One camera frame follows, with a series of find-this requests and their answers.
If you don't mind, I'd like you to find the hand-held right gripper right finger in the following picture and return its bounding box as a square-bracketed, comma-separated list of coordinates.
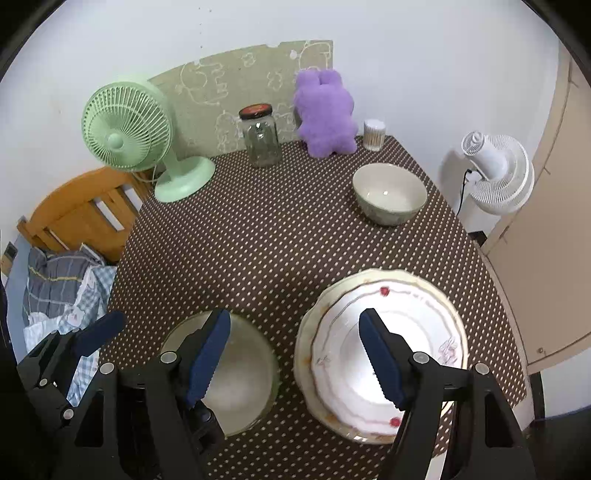
[359, 308, 539, 480]

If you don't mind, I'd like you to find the cotton swab container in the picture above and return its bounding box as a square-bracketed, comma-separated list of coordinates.
[363, 119, 387, 152]

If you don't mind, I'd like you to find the red print white plate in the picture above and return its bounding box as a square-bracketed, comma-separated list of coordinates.
[311, 282, 469, 437]

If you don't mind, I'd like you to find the pile of clothes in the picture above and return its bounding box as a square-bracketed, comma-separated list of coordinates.
[23, 265, 118, 407]

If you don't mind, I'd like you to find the large green floral bowl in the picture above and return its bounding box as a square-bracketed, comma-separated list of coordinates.
[353, 163, 428, 227]

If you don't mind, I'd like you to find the beige door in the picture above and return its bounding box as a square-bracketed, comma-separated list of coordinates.
[478, 44, 591, 374]

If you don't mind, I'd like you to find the purple plush toy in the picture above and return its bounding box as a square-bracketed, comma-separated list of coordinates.
[294, 69, 359, 157]

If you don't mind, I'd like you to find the orange wooden chair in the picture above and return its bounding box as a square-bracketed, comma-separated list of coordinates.
[17, 167, 153, 266]

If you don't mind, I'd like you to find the glass jar with lid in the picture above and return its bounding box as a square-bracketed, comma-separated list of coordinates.
[239, 104, 281, 168]

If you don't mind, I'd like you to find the black fan cable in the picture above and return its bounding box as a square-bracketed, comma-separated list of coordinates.
[456, 168, 476, 217]

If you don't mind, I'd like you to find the green drawn wall panel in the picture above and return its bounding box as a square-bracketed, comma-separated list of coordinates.
[148, 39, 334, 158]

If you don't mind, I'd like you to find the blue plaid cloth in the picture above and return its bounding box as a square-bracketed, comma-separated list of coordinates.
[23, 244, 105, 324]

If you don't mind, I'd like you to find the green desk fan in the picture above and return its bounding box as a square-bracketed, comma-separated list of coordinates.
[81, 80, 217, 203]

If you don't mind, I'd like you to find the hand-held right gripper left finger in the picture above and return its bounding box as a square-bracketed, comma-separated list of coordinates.
[53, 308, 232, 480]

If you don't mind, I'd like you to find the yellow floral plate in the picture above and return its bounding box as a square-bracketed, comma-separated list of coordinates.
[294, 268, 469, 445]

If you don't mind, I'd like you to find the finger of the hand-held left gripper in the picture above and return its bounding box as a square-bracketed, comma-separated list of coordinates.
[187, 399, 227, 455]
[44, 310, 127, 395]

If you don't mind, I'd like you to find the brown polka dot tablecloth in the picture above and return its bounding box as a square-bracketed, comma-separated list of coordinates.
[99, 135, 529, 480]

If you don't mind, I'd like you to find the small floral bowl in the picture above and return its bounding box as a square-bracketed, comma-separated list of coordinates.
[159, 310, 280, 437]

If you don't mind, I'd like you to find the white clip fan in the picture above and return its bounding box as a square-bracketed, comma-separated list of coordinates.
[462, 131, 535, 215]

